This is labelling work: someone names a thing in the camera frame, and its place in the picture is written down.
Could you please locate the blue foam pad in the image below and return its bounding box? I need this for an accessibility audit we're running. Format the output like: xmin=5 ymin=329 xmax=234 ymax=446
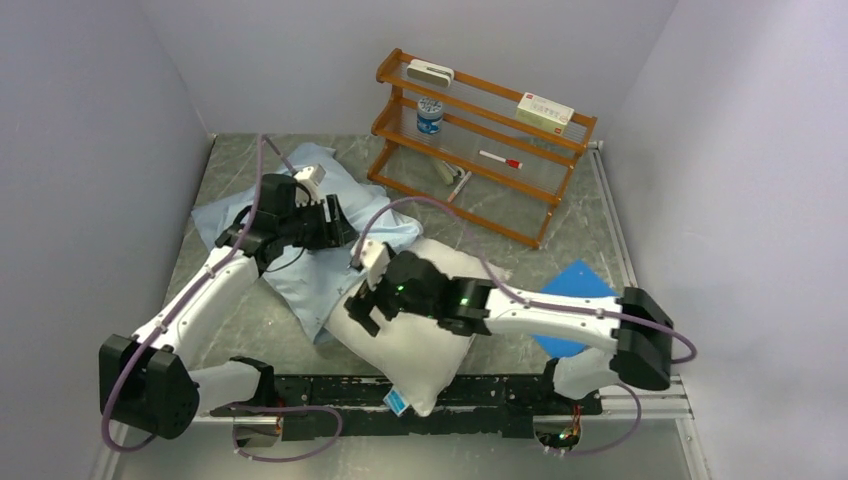
xmin=533 ymin=260 xmax=617 ymax=358

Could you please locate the pink white marker pen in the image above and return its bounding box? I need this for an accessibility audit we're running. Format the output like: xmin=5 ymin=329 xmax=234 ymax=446
xmin=447 ymin=171 xmax=473 ymax=203

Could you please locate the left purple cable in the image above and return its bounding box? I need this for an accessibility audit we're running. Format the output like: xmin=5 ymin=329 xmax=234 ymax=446
xmin=99 ymin=134 xmax=346 ymax=464

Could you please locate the beige stapler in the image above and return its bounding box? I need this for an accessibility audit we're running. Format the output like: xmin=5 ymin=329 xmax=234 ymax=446
xmin=431 ymin=158 xmax=465 ymax=185

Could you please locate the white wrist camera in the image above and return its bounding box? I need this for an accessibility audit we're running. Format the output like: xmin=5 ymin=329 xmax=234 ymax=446
xmin=293 ymin=164 xmax=326 ymax=204
xmin=351 ymin=237 xmax=396 ymax=291

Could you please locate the white pillow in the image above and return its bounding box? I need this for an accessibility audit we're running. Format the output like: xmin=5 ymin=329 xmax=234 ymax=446
xmin=323 ymin=277 xmax=475 ymax=417

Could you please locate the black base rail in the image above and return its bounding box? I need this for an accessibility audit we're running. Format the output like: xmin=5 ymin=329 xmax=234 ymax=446
xmin=210 ymin=374 xmax=604 ymax=442

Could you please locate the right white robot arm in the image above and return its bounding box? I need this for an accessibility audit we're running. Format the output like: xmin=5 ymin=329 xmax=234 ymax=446
xmin=344 ymin=249 xmax=674 ymax=414

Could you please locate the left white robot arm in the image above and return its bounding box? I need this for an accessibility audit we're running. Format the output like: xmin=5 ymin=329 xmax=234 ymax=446
xmin=98 ymin=165 xmax=357 ymax=439

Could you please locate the red white marker pen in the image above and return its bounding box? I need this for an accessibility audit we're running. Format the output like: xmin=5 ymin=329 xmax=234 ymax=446
xmin=478 ymin=150 xmax=523 ymax=170

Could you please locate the white red carton box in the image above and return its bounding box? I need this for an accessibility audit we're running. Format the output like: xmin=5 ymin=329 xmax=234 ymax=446
xmin=514 ymin=92 xmax=575 ymax=136

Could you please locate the blue white round jar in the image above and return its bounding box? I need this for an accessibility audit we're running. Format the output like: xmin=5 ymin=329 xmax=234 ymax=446
xmin=416 ymin=97 xmax=444 ymax=135

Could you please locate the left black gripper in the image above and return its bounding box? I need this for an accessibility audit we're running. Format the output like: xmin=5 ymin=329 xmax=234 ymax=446
xmin=278 ymin=194 xmax=359 ymax=251

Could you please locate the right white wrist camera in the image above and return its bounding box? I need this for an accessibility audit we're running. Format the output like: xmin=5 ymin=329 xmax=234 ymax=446
xmin=351 ymin=237 xmax=396 ymax=291

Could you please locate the blue white pillow label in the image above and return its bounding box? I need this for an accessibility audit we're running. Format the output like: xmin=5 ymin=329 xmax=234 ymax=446
xmin=383 ymin=387 xmax=410 ymax=417

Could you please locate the light blue pillowcase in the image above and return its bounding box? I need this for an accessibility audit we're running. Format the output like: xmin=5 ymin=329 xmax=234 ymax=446
xmin=192 ymin=142 xmax=423 ymax=343

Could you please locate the white eraser box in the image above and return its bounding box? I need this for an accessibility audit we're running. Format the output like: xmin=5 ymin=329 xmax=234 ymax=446
xmin=406 ymin=58 xmax=455 ymax=88

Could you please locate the orange wooden shelf rack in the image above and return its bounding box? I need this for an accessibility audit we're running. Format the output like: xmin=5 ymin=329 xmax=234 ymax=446
xmin=367 ymin=48 xmax=597 ymax=248

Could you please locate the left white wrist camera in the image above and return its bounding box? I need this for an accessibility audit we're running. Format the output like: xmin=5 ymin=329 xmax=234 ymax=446
xmin=293 ymin=164 xmax=326 ymax=204

